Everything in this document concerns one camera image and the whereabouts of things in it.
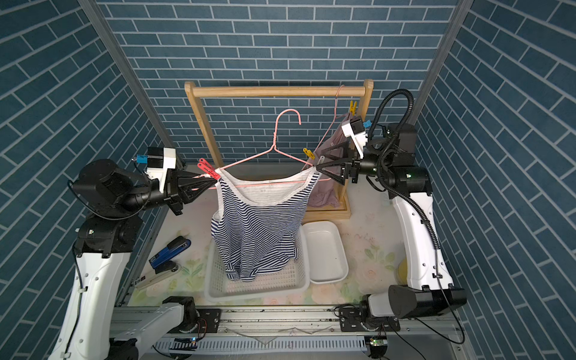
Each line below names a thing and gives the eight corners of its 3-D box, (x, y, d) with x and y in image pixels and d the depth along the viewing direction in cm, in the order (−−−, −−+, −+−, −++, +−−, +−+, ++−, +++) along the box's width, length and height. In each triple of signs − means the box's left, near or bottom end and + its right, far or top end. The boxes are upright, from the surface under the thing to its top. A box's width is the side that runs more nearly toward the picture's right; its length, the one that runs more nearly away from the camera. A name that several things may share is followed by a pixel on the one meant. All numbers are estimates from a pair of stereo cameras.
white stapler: (139, 289, 82) (133, 286, 79) (139, 282, 84) (134, 279, 81) (181, 273, 86) (177, 270, 83) (181, 267, 87) (176, 263, 84)
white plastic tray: (310, 288, 82) (311, 282, 77) (304, 230, 98) (304, 221, 92) (348, 284, 83) (352, 278, 78) (336, 228, 99) (338, 219, 93)
